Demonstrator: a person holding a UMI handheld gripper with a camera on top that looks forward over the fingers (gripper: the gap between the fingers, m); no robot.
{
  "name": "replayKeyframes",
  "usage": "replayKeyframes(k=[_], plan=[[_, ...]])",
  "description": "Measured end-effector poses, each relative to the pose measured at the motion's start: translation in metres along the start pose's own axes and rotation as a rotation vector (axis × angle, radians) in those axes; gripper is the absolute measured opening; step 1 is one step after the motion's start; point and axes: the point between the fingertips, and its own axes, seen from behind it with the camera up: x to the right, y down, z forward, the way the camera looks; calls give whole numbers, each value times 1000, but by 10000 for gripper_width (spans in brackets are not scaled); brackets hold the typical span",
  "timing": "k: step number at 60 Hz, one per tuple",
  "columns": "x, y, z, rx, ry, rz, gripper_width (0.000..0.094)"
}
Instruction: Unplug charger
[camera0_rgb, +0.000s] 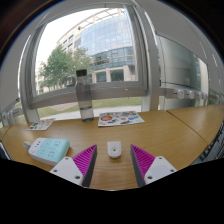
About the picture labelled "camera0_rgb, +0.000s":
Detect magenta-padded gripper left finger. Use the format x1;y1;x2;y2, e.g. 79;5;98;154
49;144;98;188

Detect grey window frame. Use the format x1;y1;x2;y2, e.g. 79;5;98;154
18;4;168;123

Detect white and mint power strip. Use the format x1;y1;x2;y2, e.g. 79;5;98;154
27;137;71;167

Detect sticker sheet with red circle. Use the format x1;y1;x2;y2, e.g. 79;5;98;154
97;110;146;128

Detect sticker sheet with green stickers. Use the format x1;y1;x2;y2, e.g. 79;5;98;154
27;118;56;132

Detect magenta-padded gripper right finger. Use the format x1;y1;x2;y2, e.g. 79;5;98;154
130;144;178;188

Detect white rail with clips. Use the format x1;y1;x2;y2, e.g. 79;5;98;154
0;98;25;128
164;88;209;101

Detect green tree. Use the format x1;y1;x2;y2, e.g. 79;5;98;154
39;44;93;88

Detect small white charger block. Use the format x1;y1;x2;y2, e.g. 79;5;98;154
106;140;123;159

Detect glass office building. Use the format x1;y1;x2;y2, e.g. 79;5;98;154
36;8;138;94

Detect clear bottle with black cap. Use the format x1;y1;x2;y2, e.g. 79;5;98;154
75;68;95;123

